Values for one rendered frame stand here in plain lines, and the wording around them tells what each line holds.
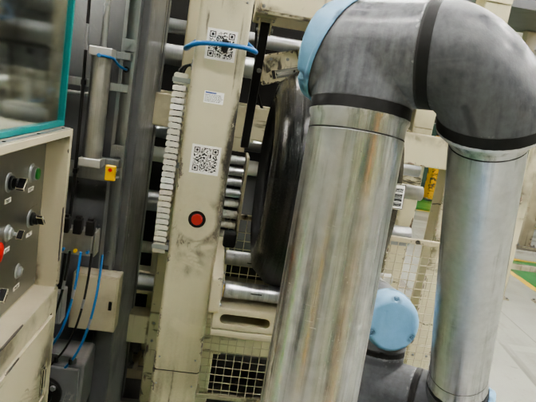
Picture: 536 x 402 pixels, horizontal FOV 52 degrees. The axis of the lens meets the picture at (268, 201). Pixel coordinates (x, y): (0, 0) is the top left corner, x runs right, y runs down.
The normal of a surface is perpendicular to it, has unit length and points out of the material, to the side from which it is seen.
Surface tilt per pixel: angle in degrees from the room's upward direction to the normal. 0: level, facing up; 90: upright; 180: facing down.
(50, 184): 90
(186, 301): 90
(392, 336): 77
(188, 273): 90
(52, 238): 90
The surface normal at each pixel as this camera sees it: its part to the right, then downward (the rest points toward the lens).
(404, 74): -0.44, 0.53
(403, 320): 0.10, -0.01
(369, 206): 0.40, 0.10
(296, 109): -0.55, -0.49
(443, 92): -0.51, 0.66
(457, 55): -0.25, 0.19
